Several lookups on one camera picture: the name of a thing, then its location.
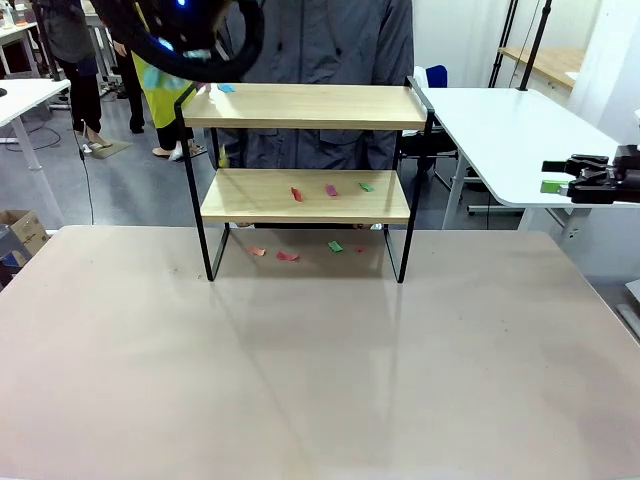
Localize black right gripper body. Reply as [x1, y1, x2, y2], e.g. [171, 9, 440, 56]
[607, 155, 640, 204]

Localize white table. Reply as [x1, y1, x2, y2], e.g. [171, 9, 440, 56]
[417, 87, 640, 246]

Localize wooden topped desk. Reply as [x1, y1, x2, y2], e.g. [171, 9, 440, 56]
[498, 46, 587, 90]

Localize black pole stand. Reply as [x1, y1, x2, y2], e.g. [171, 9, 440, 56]
[518, 0, 554, 92]

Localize black tripod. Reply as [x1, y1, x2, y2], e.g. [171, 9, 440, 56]
[488, 0, 520, 89]

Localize blue office chair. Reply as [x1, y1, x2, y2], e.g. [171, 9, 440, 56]
[399, 64, 471, 216]

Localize person in grey jacket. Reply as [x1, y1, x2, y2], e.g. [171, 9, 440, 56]
[214, 0, 416, 231]

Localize person in yellow-green apron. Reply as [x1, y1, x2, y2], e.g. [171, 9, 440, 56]
[131, 49, 202, 162]

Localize person in black trousers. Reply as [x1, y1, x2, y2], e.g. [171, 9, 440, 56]
[112, 39, 147, 135]

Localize grey floor mat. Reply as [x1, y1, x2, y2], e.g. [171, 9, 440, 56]
[81, 138, 134, 161]

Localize person in dark clothes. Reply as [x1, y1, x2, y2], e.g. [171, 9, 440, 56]
[33, 0, 116, 151]

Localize cardboard box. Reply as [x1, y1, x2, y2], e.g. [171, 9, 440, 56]
[0, 209, 51, 251]

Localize white desk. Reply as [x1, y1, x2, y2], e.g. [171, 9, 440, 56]
[0, 78, 72, 229]

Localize wooden shelf black metal frame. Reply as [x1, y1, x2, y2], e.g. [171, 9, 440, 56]
[173, 75, 436, 284]

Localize black corrugated cable hose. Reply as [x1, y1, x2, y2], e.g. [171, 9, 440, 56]
[91, 0, 266, 84]

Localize black floor cable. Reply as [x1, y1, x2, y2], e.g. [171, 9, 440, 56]
[72, 117, 97, 226]

